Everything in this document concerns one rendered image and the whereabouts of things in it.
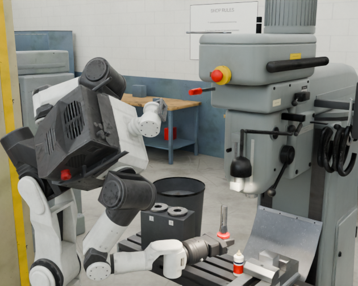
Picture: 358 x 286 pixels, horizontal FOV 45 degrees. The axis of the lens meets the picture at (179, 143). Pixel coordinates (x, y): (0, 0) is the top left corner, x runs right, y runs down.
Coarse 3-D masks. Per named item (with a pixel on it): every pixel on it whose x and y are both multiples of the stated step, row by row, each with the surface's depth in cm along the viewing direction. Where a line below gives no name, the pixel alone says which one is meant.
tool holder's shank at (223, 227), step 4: (224, 208) 158; (224, 212) 158; (220, 216) 160; (224, 216) 158; (220, 220) 160; (224, 220) 159; (220, 224) 160; (224, 224) 159; (220, 228) 160; (224, 228) 159; (220, 232) 160; (224, 232) 159
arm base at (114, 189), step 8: (112, 176) 126; (120, 176) 130; (128, 176) 132; (136, 176) 135; (104, 184) 128; (112, 184) 124; (120, 184) 123; (152, 184) 133; (104, 192) 126; (112, 192) 124; (120, 192) 122; (152, 192) 131; (104, 200) 126; (112, 200) 124; (120, 200) 122; (152, 200) 131; (112, 208) 124
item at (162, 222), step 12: (156, 204) 198; (144, 216) 193; (156, 216) 190; (168, 216) 188; (180, 216) 188; (192, 216) 192; (144, 228) 195; (156, 228) 192; (168, 228) 188; (180, 228) 186; (192, 228) 193; (144, 240) 196; (156, 240) 193; (180, 240) 187
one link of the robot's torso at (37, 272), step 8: (80, 256) 170; (32, 272) 157; (40, 272) 155; (48, 272) 154; (80, 272) 171; (32, 280) 157; (40, 280) 155; (48, 280) 154; (72, 280) 172; (80, 280) 173
